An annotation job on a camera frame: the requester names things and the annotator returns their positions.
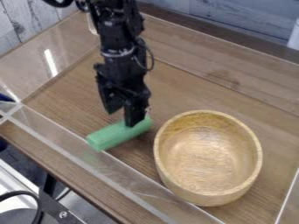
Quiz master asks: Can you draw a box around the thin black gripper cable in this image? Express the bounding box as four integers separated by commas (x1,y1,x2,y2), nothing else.
134,38,155,72

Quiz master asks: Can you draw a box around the clear acrylic corner bracket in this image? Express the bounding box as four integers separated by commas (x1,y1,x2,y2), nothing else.
87,13,99,36

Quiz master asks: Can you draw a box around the green rectangular block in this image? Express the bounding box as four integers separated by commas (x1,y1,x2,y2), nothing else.
87,116,154,151

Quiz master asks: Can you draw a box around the black cable on floor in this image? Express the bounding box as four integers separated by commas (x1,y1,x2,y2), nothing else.
0,190,44,224

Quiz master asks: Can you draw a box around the brown wooden bowl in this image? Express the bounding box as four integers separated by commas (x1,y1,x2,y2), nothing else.
154,110,263,207

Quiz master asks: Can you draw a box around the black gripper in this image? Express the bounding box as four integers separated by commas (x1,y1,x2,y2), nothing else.
94,51,151,127

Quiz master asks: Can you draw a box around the clear acrylic front barrier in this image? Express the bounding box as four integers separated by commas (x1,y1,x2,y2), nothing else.
0,86,224,224

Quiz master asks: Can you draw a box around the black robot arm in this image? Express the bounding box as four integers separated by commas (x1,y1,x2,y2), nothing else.
43,0,155,127

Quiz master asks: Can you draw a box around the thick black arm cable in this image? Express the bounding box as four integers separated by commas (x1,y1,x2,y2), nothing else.
40,0,78,8

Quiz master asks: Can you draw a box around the black table leg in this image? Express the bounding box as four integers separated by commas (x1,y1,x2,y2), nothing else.
43,174,57,197

